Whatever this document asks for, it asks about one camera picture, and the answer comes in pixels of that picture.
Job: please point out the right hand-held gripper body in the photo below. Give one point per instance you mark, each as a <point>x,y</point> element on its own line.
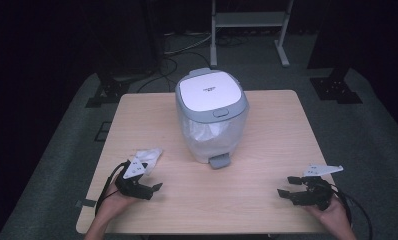
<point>315,193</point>

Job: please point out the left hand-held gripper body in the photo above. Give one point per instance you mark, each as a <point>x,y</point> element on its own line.
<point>133,168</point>

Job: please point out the white paper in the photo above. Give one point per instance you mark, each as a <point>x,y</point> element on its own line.
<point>150,156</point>

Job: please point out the white pedal trash can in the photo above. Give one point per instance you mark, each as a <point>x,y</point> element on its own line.
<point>208,91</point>

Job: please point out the person's right hand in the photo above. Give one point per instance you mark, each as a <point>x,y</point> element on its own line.
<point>335,213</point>

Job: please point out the person's left hand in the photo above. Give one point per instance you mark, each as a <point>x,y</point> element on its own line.
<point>112,205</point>

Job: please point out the dark floor socket cover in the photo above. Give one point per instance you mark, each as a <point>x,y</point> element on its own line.
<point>103,131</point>

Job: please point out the grey tape strip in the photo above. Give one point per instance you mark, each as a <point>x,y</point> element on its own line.
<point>86,203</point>

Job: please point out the clear plastic bin liner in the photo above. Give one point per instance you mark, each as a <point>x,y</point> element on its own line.
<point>203,131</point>

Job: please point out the black stand base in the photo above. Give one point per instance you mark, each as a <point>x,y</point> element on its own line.
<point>108,90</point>
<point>335,88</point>

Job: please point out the white metal stand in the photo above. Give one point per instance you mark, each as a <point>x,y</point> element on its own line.
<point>248,19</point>

